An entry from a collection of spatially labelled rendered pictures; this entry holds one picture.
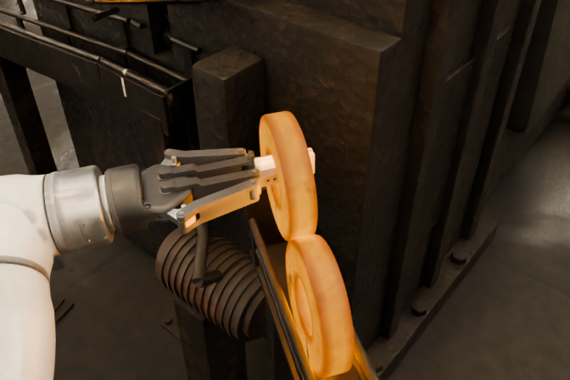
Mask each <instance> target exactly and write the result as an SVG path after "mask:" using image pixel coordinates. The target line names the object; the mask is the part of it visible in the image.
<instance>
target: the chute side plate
mask: <svg viewBox="0 0 570 380"><path fill-rule="evenodd" d="M0 57H2V58H5V59H7V60H10V61H12V62H14V63H16V64H19V65H21V66H24V67H26V68H27V69H30V70H33V71H35V72H37V73H39V74H42V75H44V76H47V77H49V78H51V79H53V80H55V81H58V82H61V83H63V84H65V85H67V86H69V87H73V88H75V89H76V90H79V91H81V92H84V93H86V94H88V95H90V96H93V97H95V98H98V99H100V100H102V101H104V102H106V103H109V104H110V105H112V106H114V107H116V108H117V109H119V110H121V111H123V112H125V113H127V114H128V115H130V116H132V117H134V118H135V119H137V120H140V121H142V116H141V112H140V109H142V110H143V111H145V112H147V113H149V114H151V115H153V116H154V117H156V118H158V119H160V120H161V124H162V129H163V134H165V135H166V136H167V137H170V124H169V118H168V113H167V107H166V101H165V96H163V95H161V94H159V93H157V92H155V91H153V90H151V89H149V88H147V87H145V86H143V85H141V84H139V83H137V82H135V81H133V80H131V79H129V78H127V77H125V76H123V75H121V74H119V73H117V72H115V71H113V70H111V69H109V68H107V67H105V66H103V65H101V64H98V63H97V62H94V61H91V60H89V59H85V58H83V57H81V56H78V55H76V54H73V53H69V52H67V51H65V50H62V49H60V48H57V47H54V46H51V45H48V44H46V43H44V42H40V41H38V40H35V39H32V38H30V37H28V36H24V35H21V34H19V33H17V32H14V31H11V30H8V29H5V28H3V27H1V26H0ZM121 78H123V81H124V85H125V89H126V97H125V95H124V91H123V86H122V82H121Z"/></svg>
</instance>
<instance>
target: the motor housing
mask: <svg viewBox="0 0 570 380"><path fill-rule="evenodd" d="M209 231H210V239H209V247H208V256H207V265H206V272H209V271H214V270H219V271H220V272H221V274H222V279H221V281H220V282H217V283H214V284H211V285H209V286H206V287H203V288H197V287H196V286H195V284H193V283H192V279H193V265H194V258H195V250H196V243H197V236H198V234H197V228H196V227H195V228H194V229H193V230H191V231H190V232H189V233H187V234H181V233H180V231H179V227H178V228H177V229H176V230H174V231H173V232H171V233H170V234H169V235H168V236H167V238H166V239H165V240H164V242H163V243H162V244H161V246H160V247H159V251H158V253H157V257H156V262H155V273H156V276H157V278H158V279H159V280H160V282H161V283H162V285H163V286H164V287H165V288H167V289H169V290H170V291H171V292H172V293H174V294H175V295H176V296H175V297H174V298H173V303H174V307H175V312H176V320H177V325H178V330H179V334H180V339H181V344H182V353H183V357H184V361H185V367H186V371H187V380H248V375H247V363H246V351H245V343H246V342H249V341H252V340H256V339H258V338H261V337H263V336H264V335H266V319H265V295H264V292H263V289H262V287H261V284H260V279H259V277H258V274H257V271H255V268H254V264H253V261H252V256H251V254H250V253H249V252H247V251H246V250H243V249H242V248H241V247H239V246H237V245H236V244H235V243H233V242H231V241H230V240H228V239H227V238H225V237H223V236H222V235H220V234H219V233H217V232H216V231H214V230H212V229H211V228H209Z"/></svg>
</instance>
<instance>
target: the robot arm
mask: <svg viewBox="0 0 570 380"><path fill-rule="evenodd" d="M164 153H165V159H164V160H163V162H162V163H161V164H160V165H153V166H151V167H149V168H147V169H145V170H140V169H139V167H138V166H137V165H135V164H131V165H123V166H118V167H114V168H109V169H107V170H106V171H105V172H104V175H102V172H101V170H100V169H99V168H98V167H97V166H96V165H90V166H86V167H81V168H77V169H72V170H64V171H60V172H58V171H55V172H52V173H50V174H46V175H39V176H28V175H9V176H0V380H53V374H54V363H55V343H56V339H55V320H54V309H53V303H52V300H51V294H50V274H51V270H52V266H53V257H54V256H58V255H61V254H70V253H74V252H75V251H78V250H83V249H89V248H93V247H97V246H101V245H105V244H109V243H112V242H113V240H114V234H115V231H117V233H120V235H122V234H126V233H130V232H137V231H141V230H145V229H148V228H149V227H150V222H152V221H162V222H166V221H172V222H174V223H175V224H177V225H178V226H179V231H180V233H181V234H187V233H189V232H190V231H191V230H193V229H194V228H195V227H197V226H198V225H200V224H202V223H204V222H206V221H210V220H212V219H215V218H216V217H219V216H221V215H224V214H227V213H229V212H232V211H234V210H237V209H240V208H242V207H244V206H247V205H249V204H252V203H255V202H257V201H258V200H259V198H260V197H259V195H261V188H262V187H264V186H268V185H272V184H276V183H279V181H278V177H277V170H276V166H275V163H274V160H273V158H272V155H271V154H269V155H265V156H260V157H256V158H255V157H254V152H253V151H252V150H248V154H246V150H245V149H244V148H223V149H208V150H193V151H181V150H176V149H170V148H169V149H166V150H165V151H164ZM236 157H237V158H236ZM190 175H191V178H190ZM194 193H195V196H194Z"/></svg>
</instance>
